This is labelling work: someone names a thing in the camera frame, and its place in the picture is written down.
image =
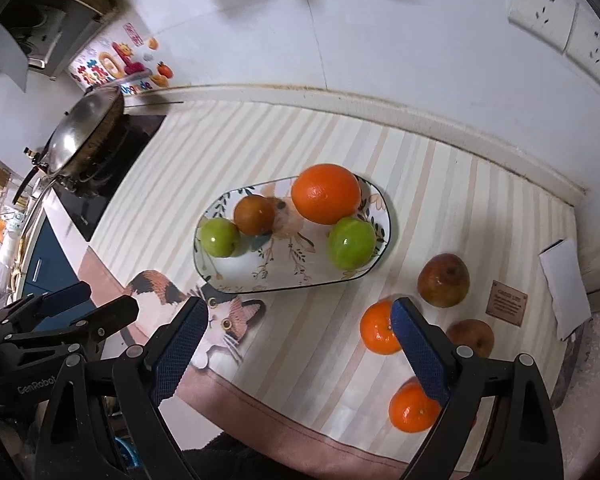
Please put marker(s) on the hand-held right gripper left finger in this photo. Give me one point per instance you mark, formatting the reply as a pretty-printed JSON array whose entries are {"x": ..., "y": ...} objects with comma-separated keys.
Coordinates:
[{"x": 180, "y": 347}]

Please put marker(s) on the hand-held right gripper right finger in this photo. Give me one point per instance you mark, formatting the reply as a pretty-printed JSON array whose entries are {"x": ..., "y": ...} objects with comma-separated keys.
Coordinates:
[{"x": 422, "y": 355}]

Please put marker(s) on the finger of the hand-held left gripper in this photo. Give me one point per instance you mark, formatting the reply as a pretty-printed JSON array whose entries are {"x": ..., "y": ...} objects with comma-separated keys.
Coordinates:
[
  {"x": 65, "y": 296},
  {"x": 111, "y": 314}
]

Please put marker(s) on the tangerine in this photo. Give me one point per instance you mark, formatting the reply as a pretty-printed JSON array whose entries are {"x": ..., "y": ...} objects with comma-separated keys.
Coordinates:
[
  {"x": 408, "y": 411},
  {"x": 375, "y": 331}
]

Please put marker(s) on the small brown fruit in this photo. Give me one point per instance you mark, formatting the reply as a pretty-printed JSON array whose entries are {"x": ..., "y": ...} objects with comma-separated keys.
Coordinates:
[{"x": 472, "y": 336}]

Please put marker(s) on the large brown pear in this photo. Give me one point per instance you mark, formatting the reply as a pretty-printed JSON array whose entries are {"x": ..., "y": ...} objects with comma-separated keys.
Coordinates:
[{"x": 443, "y": 281}]

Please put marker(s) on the oval floral ceramic plate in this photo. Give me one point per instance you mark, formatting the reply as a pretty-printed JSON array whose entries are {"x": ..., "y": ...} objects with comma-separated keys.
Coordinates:
[{"x": 280, "y": 275}]

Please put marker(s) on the blue cabinet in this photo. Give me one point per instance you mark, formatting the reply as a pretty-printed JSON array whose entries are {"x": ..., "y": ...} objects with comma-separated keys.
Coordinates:
[{"x": 45, "y": 265}]

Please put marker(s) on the cluttered kitchen rack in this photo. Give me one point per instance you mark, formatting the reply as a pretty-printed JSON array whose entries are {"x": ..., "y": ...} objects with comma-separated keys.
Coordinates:
[{"x": 5, "y": 250}]

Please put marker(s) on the striped cat print table mat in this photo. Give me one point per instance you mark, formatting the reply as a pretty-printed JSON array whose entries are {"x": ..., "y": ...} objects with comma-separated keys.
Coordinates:
[{"x": 330, "y": 355}]

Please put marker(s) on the black glass stove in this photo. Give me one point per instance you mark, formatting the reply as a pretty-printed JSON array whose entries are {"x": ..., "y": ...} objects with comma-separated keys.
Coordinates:
[{"x": 100, "y": 200}]

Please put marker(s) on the small green fruit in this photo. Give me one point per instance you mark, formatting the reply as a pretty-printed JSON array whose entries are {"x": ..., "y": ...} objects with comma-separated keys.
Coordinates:
[{"x": 220, "y": 236}]

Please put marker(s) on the dark clothing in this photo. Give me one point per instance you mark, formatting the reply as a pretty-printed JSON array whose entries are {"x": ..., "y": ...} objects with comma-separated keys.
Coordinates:
[{"x": 240, "y": 460}]

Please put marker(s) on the large green fruit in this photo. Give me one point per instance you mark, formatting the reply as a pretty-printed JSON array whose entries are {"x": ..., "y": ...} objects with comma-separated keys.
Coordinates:
[{"x": 351, "y": 243}]

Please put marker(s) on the round brown fruit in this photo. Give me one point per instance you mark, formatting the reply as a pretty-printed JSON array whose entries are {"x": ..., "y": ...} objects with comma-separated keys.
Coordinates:
[{"x": 254, "y": 214}]

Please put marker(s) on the white box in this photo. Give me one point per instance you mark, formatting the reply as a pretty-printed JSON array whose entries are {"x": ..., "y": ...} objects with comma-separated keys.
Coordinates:
[{"x": 565, "y": 290}]

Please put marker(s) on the steel wok with lid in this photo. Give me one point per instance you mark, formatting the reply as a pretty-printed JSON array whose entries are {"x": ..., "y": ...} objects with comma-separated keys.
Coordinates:
[{"x": 102, "y": 135}]

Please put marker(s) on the steel wok lid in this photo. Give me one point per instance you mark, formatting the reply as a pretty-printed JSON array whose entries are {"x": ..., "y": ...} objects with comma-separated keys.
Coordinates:
[{"x": 82, "y": 127}]

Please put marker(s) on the large orange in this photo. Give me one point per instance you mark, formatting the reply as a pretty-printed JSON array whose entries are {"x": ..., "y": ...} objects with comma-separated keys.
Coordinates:
[{"x": 326, "y": 192}]

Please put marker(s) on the range hood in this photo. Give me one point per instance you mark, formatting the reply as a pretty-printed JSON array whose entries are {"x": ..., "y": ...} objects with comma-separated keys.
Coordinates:
[{"x": 35, "y": 25}]

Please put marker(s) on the colourful wall sticker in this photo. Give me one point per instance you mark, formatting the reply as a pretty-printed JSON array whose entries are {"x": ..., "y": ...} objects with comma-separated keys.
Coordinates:
[{"x": 110, "y": 65}]

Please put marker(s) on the white wall socket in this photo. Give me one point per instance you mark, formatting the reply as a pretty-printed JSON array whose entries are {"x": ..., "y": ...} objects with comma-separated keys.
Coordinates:
[
  {"x": 542, "y": 10},
  {"x": 595, "y": 50}
]

